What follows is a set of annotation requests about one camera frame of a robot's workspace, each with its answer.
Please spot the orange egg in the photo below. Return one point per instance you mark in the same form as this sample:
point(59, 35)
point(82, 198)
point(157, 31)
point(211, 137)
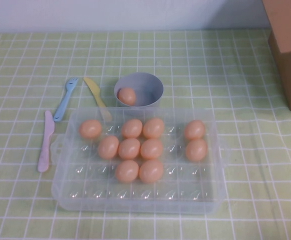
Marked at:
point(108, 147)
point(153, 128)
point(126, 95)
point(151, 149)
point(129, 148)
point(196, 149)
point(90, 129)
point(132, 128)
point(151, 171)
point(127, 171)
point(195, 129)

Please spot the clear plastic egg box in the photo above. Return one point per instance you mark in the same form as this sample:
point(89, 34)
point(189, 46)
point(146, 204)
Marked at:
point(185, 190)

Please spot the brown cardboard box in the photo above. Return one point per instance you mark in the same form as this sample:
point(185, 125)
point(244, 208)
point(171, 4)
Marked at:
point(289, 50)

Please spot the grey-blue plastic bowl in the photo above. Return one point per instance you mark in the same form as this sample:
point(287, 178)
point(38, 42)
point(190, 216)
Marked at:
point(149, 83)

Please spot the yellow plastic knife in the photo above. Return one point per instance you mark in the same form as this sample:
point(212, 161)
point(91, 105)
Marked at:
point(94, 91)

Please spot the green checked tablecloth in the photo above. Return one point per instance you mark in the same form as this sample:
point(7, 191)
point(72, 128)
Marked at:
point(210, 75)

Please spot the light blue plastic fork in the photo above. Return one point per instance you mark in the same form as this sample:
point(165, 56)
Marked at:
point(63, 102)

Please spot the pink plastic knife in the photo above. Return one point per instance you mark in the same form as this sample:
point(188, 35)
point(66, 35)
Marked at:
point(45, 145)

